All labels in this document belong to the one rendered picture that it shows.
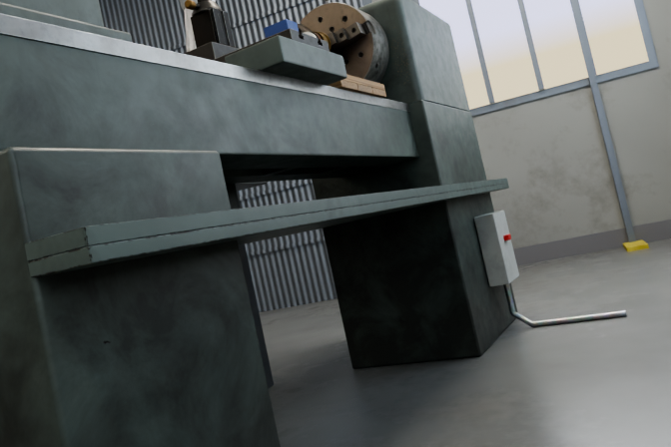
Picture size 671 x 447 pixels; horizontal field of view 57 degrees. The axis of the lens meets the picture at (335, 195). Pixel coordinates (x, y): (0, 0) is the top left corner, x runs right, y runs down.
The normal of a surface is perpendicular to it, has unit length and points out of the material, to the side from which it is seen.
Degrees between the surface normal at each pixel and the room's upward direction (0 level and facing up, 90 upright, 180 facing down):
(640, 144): 90
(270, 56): 90
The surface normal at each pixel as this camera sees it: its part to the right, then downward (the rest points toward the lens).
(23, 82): 0.86, -0.22
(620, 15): -0.35, 0.02
